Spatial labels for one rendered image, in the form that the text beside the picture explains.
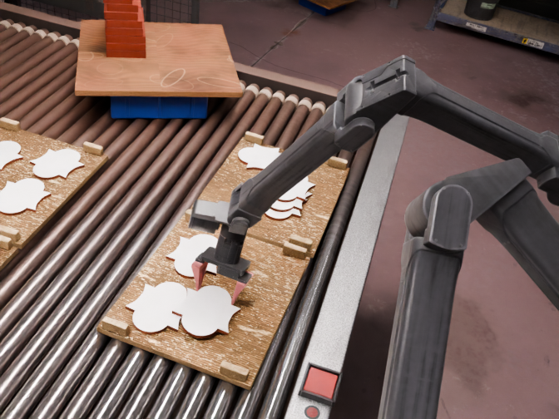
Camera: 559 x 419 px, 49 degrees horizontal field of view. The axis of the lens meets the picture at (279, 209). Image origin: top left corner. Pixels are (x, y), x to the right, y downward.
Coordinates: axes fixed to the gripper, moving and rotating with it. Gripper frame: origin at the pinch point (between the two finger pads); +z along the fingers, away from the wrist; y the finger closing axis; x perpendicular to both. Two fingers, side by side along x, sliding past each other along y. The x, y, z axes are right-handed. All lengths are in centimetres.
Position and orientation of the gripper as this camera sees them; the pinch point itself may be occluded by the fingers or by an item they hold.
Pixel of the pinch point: (215, 293)
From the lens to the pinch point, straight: 139.7
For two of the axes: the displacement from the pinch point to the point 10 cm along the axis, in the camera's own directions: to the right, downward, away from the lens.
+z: -2.8, 9.1, 3.2
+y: 9.4, 3.3, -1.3
